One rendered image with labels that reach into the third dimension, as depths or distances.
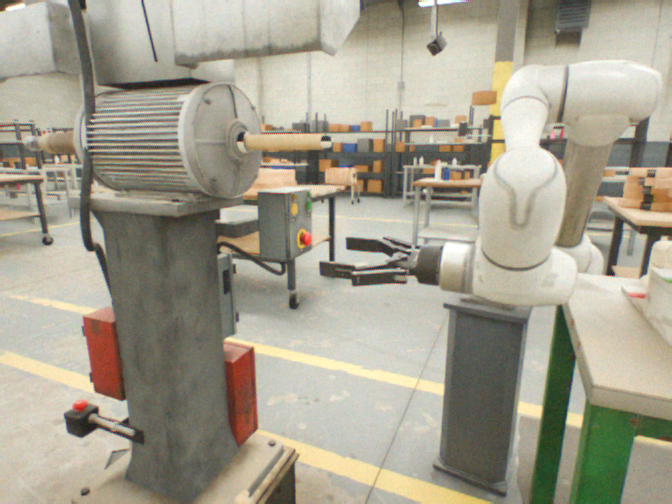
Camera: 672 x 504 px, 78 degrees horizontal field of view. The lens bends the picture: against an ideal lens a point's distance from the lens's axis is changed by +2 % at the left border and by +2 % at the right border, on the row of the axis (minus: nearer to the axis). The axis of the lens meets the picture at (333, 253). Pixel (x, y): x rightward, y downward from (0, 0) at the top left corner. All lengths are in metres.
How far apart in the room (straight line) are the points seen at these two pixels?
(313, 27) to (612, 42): 11.53
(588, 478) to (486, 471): 1.09
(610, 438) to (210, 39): 0.88
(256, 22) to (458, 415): 1.45
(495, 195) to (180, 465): 1.07
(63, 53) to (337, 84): 11.96
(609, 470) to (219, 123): 0.90
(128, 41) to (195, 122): 0.27
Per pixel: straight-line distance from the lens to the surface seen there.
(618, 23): 12.22
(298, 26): 0.75
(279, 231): 1.18
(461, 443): 1.80
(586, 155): 1.25
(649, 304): 0.95
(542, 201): 0.60
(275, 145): 0.92
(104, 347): 1.31
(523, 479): 1.95
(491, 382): 1.63
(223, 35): 0.83
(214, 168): 0.93
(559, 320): 1.18
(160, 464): 1.37
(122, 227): 1.12
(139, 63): 1.08
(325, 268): 0.77
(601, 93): 1.14
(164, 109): 0.99
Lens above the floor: 1.23
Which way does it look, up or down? 14 degrees down
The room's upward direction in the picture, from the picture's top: straight up
